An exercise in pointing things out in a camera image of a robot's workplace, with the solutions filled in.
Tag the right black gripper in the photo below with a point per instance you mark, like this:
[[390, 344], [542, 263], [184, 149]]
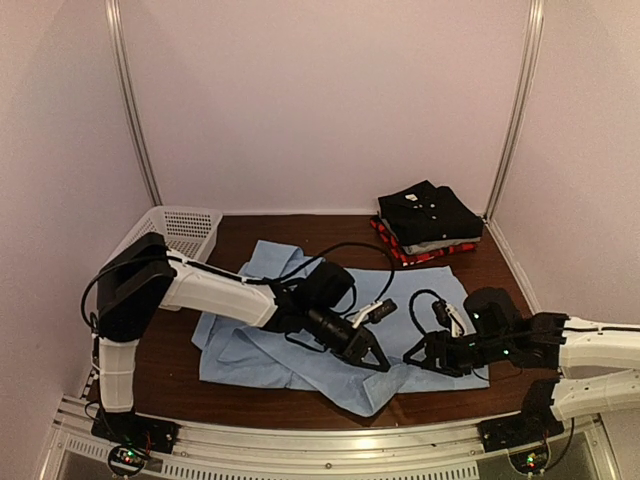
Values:
[[446, 362]]

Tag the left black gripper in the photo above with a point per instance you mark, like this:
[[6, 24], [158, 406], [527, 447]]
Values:
[[357, 348]]

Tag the red plaid shirt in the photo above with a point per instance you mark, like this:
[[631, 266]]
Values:
[[390, 241]]

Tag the grey shirt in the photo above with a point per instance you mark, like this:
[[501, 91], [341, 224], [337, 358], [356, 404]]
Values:
[[425, 247]]

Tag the light blue long sleeve shirt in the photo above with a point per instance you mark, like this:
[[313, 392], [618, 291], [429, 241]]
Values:
[[234, 353]]

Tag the black shirt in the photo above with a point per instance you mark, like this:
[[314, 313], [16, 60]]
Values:
[[427, 213]]

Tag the white plastic laundry basket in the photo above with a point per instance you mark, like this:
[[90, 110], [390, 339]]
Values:
[[185, 230]]

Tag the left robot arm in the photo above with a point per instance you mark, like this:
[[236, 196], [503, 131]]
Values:
[[253, 301]]

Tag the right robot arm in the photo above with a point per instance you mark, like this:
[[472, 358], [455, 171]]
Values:
[[597, 363]]

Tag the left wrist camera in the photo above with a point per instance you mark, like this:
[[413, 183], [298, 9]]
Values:
[[373, 313]]

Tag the front aluminium rail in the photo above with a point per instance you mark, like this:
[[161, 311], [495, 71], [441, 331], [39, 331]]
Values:
[[451, 450]]

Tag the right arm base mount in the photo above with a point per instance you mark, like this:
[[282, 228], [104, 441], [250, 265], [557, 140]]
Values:
[[525, 439]]

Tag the right aluminium frame post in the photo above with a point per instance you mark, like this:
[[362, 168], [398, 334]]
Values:
[[528, 66]]

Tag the aluminium frame post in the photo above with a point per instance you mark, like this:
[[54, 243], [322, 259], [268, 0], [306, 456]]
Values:
[[132, 114], [528, 66]]

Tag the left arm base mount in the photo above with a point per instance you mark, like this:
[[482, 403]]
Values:
[[135, 438]]

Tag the left aluminium frame post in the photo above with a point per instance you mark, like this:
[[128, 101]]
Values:
[[132, 114]]

